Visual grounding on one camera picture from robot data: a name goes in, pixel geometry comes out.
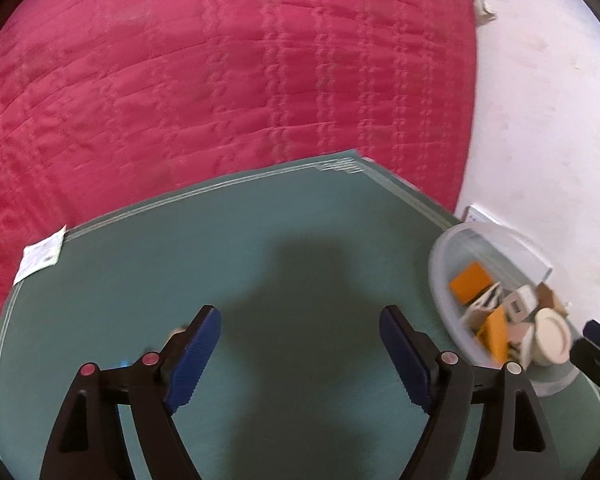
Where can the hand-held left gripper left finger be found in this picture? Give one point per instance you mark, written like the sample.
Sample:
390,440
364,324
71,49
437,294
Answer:
195,355

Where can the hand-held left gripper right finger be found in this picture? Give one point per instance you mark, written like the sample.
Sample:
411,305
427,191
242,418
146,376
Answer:
405,355

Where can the brown wooden block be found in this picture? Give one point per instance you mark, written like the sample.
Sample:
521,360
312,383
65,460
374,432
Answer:
550,297

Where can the white striped triangular block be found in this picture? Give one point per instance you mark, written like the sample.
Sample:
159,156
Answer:
480,310

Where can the orange striped triangular block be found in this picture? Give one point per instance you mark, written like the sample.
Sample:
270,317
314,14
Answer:
495,335

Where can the clear plastic container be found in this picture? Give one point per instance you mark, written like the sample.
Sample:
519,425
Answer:
442,270

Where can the orange rectangular block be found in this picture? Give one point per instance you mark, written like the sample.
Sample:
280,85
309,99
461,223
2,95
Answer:
472,282

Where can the white windowed house block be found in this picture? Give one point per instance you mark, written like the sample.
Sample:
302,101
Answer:
517,305

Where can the cream round disc block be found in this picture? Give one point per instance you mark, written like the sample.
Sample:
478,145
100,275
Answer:
552,337

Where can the white paper sheet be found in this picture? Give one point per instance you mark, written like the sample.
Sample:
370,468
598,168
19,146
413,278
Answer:
480,215

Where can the green mat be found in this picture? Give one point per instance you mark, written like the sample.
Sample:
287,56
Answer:
305,220

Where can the white paper packet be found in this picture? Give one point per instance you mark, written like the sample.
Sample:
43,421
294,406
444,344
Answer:
40,255

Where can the red quilted blanket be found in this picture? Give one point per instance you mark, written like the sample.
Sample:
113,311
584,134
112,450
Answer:
205,60

